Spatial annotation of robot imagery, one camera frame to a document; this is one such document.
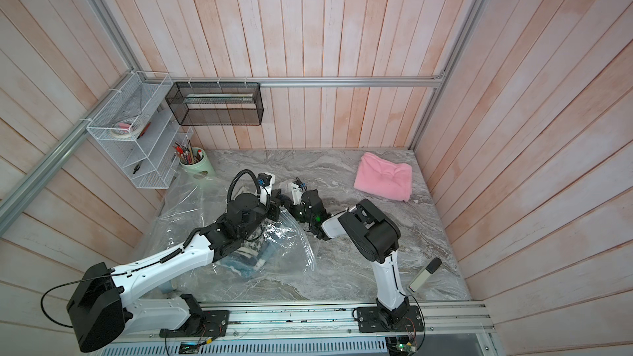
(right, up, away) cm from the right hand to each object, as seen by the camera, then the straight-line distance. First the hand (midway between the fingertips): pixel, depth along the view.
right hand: (272, 208), depth 91 cm
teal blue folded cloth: (-7, -16, -13) cm, 22 cm away
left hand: (+5, +6, -13) cm, 15 cm away
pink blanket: (+47, +11, +14) cm, 50 cm away
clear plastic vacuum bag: (+1, -17, -4) cm, 18 cm away
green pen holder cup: (-30, +15, +7) cm, 34 cm away
